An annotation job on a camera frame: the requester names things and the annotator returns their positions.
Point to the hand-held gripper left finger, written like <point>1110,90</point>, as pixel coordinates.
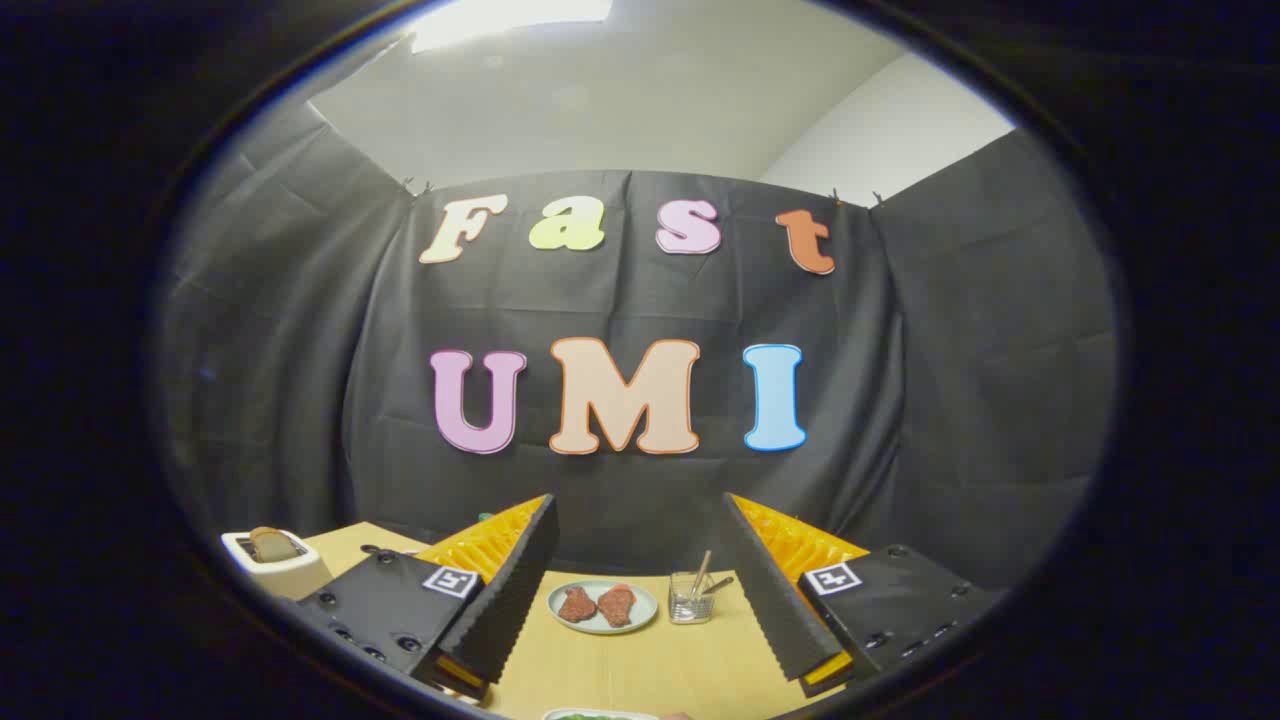
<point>510,590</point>

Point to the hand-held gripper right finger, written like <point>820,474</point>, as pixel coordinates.
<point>770,590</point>

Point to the toasted bread slice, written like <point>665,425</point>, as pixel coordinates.
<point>270,545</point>

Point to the clear glass utensil holder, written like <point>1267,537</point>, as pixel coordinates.
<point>690,605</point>

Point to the pale oval plate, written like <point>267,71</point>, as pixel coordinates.
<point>603,625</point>

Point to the brown meat piece orange tip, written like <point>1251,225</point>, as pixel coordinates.
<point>617,606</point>

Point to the white rounded square plate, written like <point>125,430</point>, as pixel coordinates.
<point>640,715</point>

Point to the white toaster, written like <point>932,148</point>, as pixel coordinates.
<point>290,578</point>

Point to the black backdrop cloth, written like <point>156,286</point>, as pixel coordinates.
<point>300,350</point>

